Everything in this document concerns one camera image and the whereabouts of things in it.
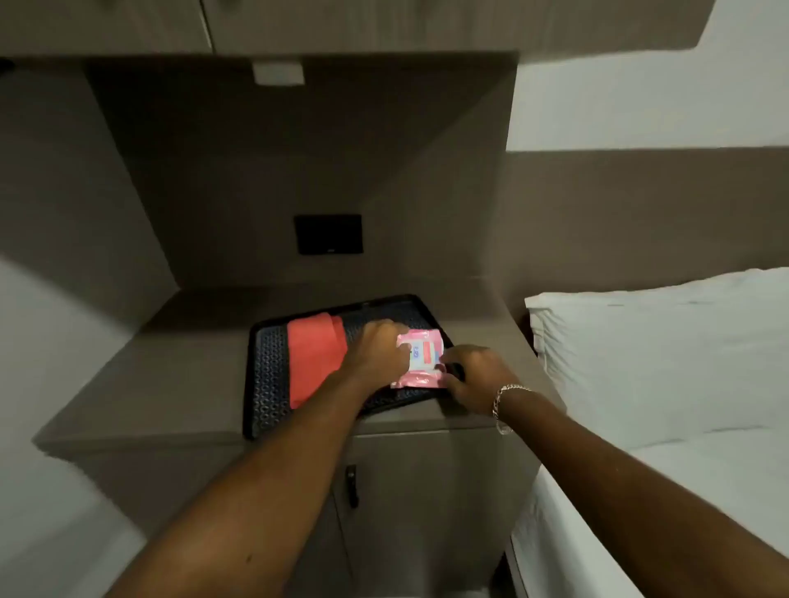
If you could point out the person's right hand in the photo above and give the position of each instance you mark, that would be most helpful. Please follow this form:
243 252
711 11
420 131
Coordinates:
478 379

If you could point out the person's left hand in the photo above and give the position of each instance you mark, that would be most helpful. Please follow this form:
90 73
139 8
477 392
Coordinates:
373 354

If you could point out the person's right fingers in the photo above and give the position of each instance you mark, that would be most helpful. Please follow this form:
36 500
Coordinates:
453 373

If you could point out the person's left fingers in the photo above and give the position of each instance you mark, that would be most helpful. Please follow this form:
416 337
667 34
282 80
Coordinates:
402 351

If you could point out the pink wipes packet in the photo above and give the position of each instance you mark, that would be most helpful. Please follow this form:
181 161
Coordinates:
422 357

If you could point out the person's right forearm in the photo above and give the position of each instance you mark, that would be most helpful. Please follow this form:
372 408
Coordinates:
641 493

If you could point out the person's left forearm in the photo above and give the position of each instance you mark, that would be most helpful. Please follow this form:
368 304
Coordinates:
246 493

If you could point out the red folded cloth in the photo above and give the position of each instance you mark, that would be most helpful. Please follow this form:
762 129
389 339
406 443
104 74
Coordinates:
315 357

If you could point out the brown bedside cabinet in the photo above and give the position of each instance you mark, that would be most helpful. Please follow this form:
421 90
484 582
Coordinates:
400 493

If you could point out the black plastic tray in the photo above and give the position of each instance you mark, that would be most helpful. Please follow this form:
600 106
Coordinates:
271 382

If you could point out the white pillow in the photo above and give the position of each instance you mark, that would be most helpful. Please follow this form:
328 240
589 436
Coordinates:
659 351

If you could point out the brown headboard panel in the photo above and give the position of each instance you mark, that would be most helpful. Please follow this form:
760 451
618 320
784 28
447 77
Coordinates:
641 215

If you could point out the white under-cabinet light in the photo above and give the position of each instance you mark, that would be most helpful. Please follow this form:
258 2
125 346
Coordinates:
278 72

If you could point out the brown overhead cabinet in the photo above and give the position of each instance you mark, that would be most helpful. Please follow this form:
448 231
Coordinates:
345 24

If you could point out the black wall switch panel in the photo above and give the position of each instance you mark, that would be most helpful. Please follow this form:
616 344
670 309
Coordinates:
328 234

